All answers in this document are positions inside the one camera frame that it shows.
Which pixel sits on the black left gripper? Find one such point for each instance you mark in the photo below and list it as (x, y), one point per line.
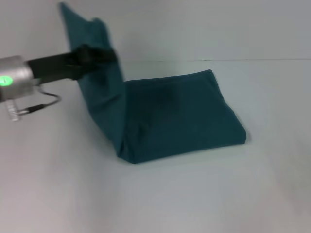
(53, 65)

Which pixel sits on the blue t-shirt with FREE print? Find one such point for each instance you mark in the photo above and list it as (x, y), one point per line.
(170, 109)

